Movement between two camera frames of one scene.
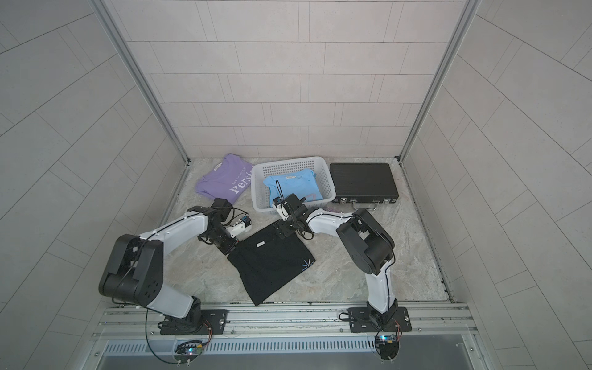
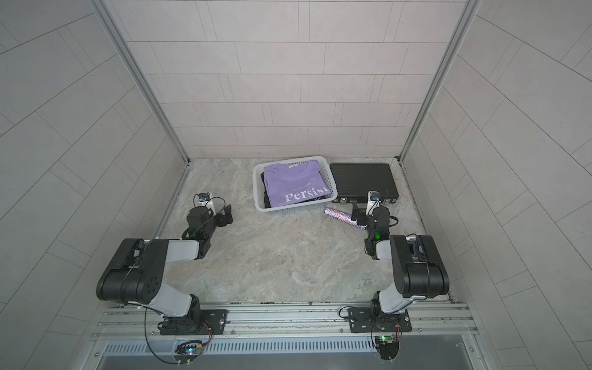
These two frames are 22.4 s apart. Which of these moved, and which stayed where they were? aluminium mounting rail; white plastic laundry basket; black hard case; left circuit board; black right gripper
Moved: black right gripper
Stayed: white plastic laundry basket; black hard case; left circuit board; aluminium mounting rail
